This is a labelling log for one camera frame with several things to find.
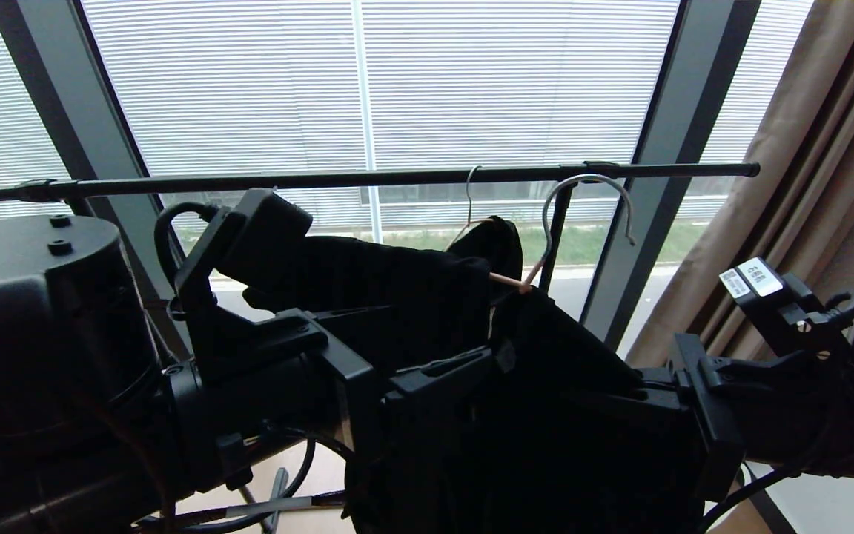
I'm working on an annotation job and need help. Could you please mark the black garment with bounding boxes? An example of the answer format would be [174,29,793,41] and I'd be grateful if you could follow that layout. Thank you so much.
[242,236,704,534]

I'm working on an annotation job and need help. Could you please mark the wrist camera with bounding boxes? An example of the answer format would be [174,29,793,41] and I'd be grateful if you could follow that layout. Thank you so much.
[720,257,854,372]
[173,188,331,372]

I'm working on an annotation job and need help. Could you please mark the black shorts with white cord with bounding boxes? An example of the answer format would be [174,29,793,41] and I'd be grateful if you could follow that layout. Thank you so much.
[446,215,524,301]

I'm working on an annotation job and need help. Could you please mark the window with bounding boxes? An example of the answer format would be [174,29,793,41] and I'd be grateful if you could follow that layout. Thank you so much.
[0,0,817,349]

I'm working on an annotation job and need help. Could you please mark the black clothes rack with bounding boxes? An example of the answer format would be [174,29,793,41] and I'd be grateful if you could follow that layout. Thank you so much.
[0,162,760,534]

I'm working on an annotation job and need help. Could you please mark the pink clothes hanger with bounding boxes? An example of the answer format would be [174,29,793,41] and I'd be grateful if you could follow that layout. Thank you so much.
[446,165,494,249]
[488,174,637,295]

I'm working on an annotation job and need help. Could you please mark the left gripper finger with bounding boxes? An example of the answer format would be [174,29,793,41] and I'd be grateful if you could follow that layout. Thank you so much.
[312,304,396,331]
[386,345,517,407]

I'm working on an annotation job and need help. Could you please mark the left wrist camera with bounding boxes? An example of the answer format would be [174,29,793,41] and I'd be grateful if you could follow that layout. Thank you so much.
[173,188,331,372]

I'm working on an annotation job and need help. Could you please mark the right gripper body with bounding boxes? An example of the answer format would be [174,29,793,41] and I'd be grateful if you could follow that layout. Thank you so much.
[668,334,843,499]

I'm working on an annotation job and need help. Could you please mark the brown curtain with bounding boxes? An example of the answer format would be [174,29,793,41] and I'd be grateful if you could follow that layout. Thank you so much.
[623,0,854,369]

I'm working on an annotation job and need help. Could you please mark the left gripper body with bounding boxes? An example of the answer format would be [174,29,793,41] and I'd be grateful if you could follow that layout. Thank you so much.
[164,334,385,494]

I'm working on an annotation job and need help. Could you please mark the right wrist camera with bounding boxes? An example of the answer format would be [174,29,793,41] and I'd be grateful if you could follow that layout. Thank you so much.
[720,257,854,372]

